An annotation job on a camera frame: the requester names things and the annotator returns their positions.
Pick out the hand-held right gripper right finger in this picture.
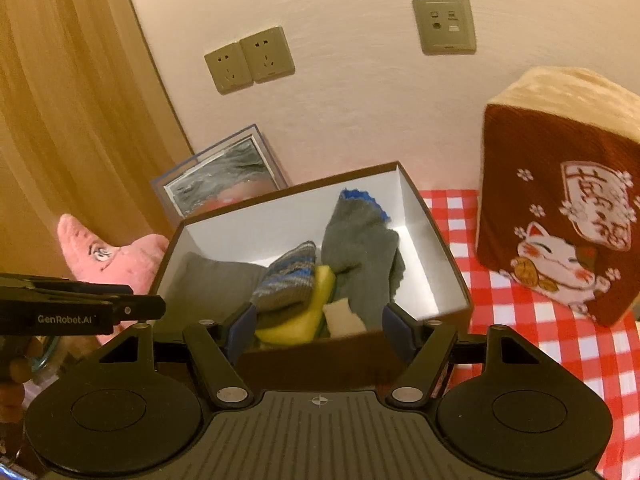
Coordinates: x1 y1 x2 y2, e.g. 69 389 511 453
382 304 538 407

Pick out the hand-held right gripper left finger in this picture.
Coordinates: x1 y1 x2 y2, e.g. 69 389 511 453
95 302 258 408

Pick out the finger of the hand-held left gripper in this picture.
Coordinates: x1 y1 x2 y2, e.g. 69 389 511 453
111 295 167 322

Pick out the yellow green sponge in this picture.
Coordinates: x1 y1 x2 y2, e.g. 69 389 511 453
254 264 338 346

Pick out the plain grey cloth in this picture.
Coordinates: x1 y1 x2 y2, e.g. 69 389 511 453
165 251 268 311

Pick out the striped knit sock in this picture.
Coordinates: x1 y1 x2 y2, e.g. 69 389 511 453
250 240 318 331

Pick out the brown cardboard box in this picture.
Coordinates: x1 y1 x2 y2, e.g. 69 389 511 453
149 160 473 391

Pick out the grey cloth with blue trim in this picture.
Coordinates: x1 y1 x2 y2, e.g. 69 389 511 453
320 187 407 331

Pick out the person's left hand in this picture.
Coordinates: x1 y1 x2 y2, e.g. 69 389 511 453
0 336 43 423

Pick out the clear glass dish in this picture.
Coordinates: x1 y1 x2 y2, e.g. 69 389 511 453
30 335 66 377

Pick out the pink star plush toy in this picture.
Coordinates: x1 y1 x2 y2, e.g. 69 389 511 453
56 213 171 346

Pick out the red white checked tablecloth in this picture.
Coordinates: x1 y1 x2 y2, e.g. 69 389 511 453
417 187 640 480

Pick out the red lucky cat cushion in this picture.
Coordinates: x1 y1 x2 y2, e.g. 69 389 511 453
475 65 640 328

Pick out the wooden door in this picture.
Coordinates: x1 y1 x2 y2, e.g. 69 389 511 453
0 0 193 281

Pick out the silver picture frame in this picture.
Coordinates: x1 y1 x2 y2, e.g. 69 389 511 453
150 122 291 231

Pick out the beige wall socket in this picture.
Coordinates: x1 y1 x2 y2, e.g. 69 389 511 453
204 41 253 95
239 26 295 84

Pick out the beige wall data panel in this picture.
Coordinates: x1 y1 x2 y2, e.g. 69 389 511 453
412 0 476 56

